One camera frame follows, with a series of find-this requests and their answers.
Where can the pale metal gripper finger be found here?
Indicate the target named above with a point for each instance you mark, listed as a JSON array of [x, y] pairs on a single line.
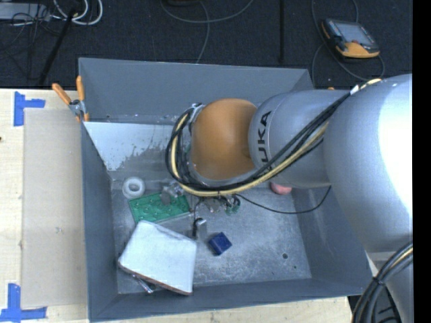
[[165, 198], [175, 189]]

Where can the dark green flat block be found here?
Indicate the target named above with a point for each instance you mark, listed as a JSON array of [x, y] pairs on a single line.
[[153, 210]]

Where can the small blue block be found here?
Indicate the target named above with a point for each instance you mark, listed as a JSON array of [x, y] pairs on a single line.
[[219, 243]]

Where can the white pad with red-brown base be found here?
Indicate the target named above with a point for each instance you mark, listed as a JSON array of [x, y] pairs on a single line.
[[160, 256]]

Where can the grey metal bin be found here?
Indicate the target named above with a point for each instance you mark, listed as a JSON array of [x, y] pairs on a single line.
[[262, 247]]

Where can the pink round toy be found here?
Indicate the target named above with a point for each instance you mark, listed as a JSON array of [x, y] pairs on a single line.
[[281, 189]]

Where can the small silver metal tool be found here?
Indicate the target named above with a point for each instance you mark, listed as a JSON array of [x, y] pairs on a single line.
[[145, 285]]

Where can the pale brown flat board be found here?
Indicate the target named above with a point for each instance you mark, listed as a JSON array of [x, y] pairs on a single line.
[[50, 207]]

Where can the black cylinder on white bracket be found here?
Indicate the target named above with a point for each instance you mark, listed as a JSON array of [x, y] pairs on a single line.
[[200, 228]]

